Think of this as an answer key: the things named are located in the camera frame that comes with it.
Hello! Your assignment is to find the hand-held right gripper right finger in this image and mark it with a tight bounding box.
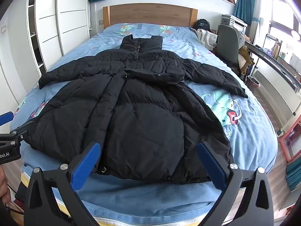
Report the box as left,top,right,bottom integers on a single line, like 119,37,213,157
197,141,277,226

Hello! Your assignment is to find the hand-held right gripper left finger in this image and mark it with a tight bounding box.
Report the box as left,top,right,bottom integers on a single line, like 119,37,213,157
24,142,101,226

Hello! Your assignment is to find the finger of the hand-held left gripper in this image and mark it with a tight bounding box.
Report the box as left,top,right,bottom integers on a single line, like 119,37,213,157
0,112,14,126
9,121,34,144

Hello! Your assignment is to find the black puffer coat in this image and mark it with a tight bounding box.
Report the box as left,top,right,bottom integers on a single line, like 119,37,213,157
25,34,249,184

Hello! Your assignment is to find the person's left hand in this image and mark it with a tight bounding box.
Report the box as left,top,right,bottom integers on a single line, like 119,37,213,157
0,165,10,204

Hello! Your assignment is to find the bed with blue cartoon cover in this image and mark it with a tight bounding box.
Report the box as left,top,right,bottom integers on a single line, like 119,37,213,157
9,23,278,226

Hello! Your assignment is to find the white door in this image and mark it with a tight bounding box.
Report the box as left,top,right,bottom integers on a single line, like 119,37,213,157
0,12,31,113

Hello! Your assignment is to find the red framed box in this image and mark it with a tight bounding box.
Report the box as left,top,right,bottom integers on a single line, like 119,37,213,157
279,120,301,162

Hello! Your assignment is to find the stack of teal cloths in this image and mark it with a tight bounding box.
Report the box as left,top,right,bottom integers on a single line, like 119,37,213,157
285,159,301,191

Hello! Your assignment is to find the trash bin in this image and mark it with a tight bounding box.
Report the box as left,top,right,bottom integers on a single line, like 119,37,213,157
247,76,261,90

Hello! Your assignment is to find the brown jacket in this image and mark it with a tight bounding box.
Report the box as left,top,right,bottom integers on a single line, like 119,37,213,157
237,47,256,76

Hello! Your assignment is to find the white wardrobe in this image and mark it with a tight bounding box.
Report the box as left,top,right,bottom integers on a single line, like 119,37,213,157
26,0,91,74

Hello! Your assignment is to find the grey chair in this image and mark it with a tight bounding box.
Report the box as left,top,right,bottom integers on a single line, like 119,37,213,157
213,24,245,69

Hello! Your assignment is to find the white cloth pile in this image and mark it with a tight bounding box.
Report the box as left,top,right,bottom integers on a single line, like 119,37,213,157
195,28,219,50

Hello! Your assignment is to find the black backpack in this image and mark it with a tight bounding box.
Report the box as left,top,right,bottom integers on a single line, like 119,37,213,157
195,19,211,32

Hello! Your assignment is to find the white printer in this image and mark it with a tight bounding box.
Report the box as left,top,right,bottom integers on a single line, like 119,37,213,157
221,15,248,35

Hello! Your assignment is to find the wooden headboard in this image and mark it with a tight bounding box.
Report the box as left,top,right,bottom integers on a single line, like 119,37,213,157
103,3,198,29

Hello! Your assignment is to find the grey metal rail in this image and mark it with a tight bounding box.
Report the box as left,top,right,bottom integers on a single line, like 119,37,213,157
245,41,301,90

